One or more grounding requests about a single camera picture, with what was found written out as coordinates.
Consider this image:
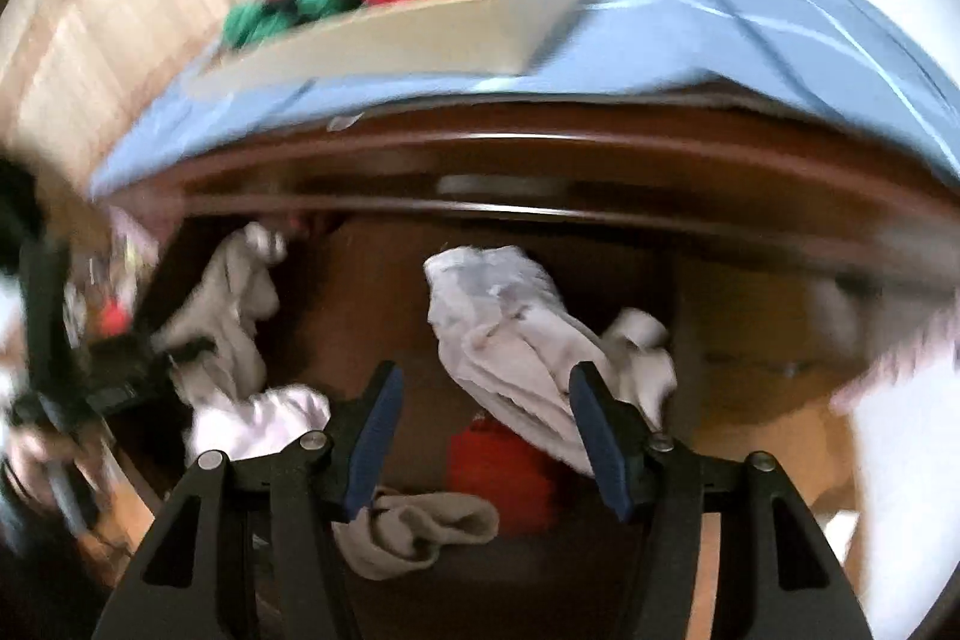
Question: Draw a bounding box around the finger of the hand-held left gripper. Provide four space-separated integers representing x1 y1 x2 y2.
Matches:
154 336 215 367

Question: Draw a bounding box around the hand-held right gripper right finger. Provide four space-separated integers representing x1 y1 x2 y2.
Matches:
568 361 875 640

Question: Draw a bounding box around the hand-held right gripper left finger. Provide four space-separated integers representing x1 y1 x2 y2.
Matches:
94 361 406 640

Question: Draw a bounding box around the long grey underwear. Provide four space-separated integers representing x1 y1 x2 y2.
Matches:
154 224 290 408

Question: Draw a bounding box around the pale pink underwear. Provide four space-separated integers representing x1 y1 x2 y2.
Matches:
184 385 332 465

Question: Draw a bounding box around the dark red underwear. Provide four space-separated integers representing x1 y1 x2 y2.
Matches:
448 419 578 536

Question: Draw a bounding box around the wooden drawer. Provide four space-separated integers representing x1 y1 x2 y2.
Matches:
150 212 751 640

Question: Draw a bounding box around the grey white underwear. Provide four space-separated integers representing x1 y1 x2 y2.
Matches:
424 246 677 477

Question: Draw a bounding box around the shallow cardboard tray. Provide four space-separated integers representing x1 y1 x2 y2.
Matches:
184 0 623 101

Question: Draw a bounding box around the person's left hand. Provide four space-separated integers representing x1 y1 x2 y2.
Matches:
4 426 76 521

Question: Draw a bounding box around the pink striped cloth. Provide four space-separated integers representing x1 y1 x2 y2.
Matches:
829 308 960 417
111 203 166 270

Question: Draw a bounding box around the dark wooden dresser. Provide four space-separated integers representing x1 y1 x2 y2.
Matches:
97 100 960 640

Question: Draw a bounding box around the beige patterned curtain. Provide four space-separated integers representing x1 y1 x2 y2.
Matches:
0 0 252 184

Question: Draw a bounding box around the blue plaid cloth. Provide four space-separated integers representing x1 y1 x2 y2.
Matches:
90 0 960 199

